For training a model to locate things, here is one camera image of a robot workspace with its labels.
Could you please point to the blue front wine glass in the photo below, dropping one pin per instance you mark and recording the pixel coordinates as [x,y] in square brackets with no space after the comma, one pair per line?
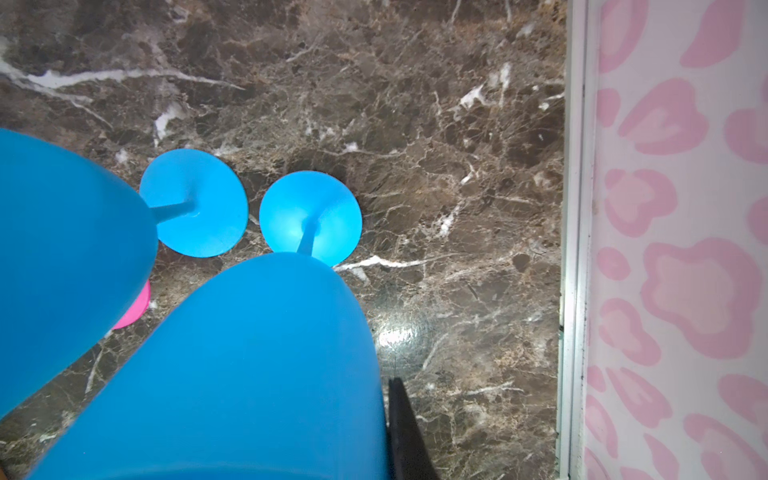
[267,371]

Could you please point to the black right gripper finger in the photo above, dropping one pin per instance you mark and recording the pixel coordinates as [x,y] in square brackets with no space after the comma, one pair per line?
[408,456]

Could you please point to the blue wine glass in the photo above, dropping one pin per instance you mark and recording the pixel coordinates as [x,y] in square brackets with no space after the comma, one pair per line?
[78,245]
[267,371]

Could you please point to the aluminium frame post right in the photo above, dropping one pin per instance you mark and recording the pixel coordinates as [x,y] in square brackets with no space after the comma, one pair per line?
[581,79]

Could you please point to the magenta wine glass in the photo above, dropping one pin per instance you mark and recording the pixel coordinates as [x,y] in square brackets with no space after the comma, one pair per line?
[137,308]

